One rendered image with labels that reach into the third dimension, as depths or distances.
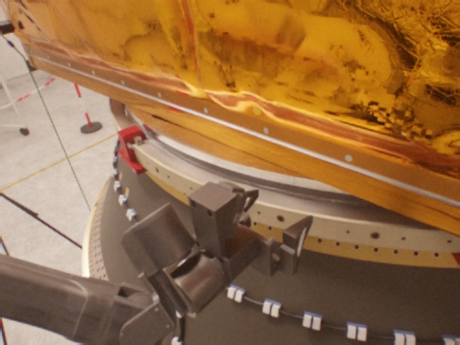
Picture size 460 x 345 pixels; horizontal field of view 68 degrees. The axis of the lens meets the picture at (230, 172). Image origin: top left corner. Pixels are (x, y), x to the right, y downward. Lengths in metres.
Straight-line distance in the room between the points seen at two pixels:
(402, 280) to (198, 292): 0.41
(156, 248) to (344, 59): 0.31
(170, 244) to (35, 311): 0.15
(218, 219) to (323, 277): 0.37
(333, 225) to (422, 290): 0.21
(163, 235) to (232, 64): 0.29
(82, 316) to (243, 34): 0.42
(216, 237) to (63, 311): 0.18
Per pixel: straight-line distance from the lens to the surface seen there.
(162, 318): 0.40
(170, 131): 0.79
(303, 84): 0.49
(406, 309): 0.73
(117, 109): 1.07
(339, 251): 0.67
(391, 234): 0.60
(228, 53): 0.56
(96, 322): 0.41
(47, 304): 0.43
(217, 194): 0.37
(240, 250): 0.41
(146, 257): 0.40
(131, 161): 0.88
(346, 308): 0.72
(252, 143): 0.65
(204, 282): 0.40
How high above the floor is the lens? 2.11
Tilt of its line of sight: 35 degrees down
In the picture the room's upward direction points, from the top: 6 degrees counter-clockwise
